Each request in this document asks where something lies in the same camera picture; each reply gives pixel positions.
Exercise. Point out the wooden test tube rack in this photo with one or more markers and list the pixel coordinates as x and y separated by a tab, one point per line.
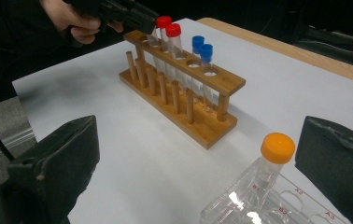
208	130

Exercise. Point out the metal floor rail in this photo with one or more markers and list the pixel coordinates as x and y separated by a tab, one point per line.
25	138

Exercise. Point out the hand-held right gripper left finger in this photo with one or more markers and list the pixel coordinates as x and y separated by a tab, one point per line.
56	174

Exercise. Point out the orange capped clear tube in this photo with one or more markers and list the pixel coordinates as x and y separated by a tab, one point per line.
278	148

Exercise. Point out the blue capped clear tube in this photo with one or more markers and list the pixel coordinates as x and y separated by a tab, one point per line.
206	51
198	42

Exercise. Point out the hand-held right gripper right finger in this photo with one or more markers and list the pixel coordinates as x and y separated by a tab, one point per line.
339	168

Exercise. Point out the white table cover sheet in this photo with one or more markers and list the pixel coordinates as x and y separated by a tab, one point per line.
134	155

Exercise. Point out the red capped clear tube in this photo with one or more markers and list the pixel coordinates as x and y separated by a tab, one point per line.
164	21
173	30

